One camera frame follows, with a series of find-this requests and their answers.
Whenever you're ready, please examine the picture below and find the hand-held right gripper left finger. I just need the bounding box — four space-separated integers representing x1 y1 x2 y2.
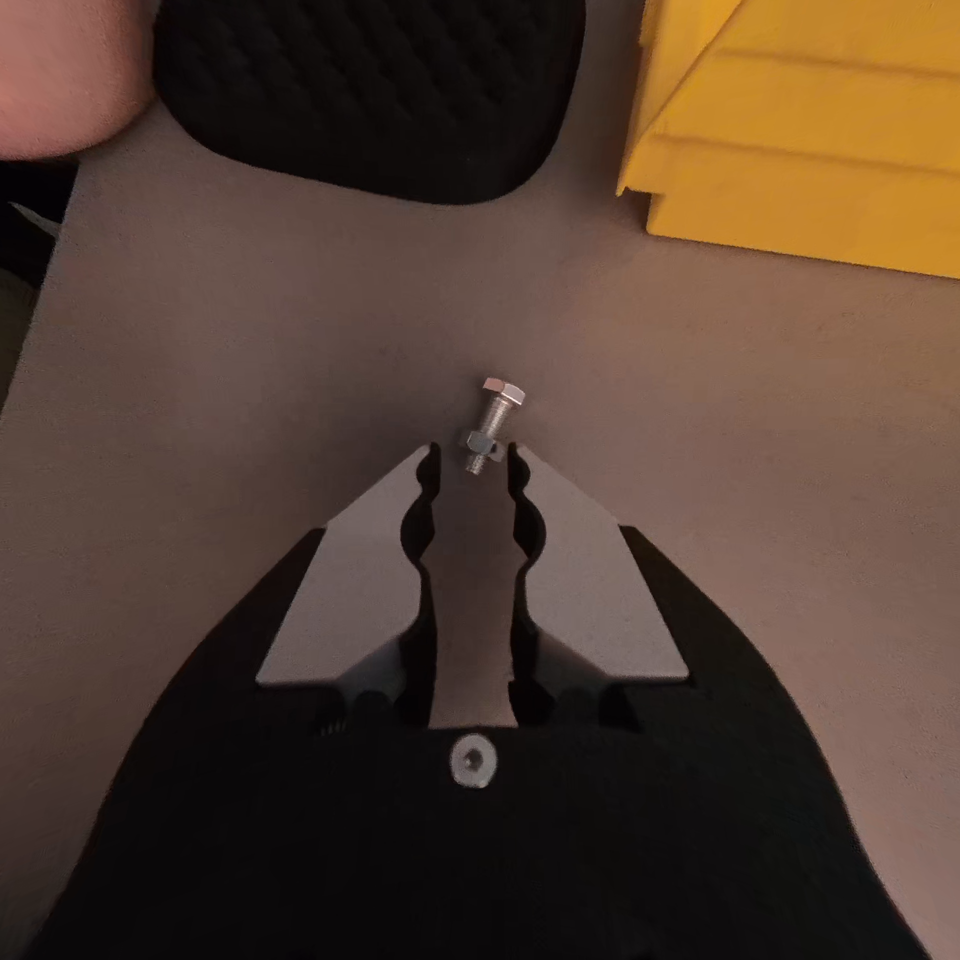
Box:
256 442 444 727

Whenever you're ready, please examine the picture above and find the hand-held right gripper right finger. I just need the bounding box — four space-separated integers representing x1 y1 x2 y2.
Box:
507 442 690 727

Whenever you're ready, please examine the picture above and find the steel hex bolt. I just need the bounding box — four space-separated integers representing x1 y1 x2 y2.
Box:
463 377 528 477

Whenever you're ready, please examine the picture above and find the yellow plastic bin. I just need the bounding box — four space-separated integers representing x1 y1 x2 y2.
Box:
616 0 960 280

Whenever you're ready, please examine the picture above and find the person's left forearm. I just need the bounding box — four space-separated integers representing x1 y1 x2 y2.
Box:
0 0 156 161

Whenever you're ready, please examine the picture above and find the black quilted pad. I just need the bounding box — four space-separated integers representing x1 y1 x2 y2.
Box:
153 0 588 205

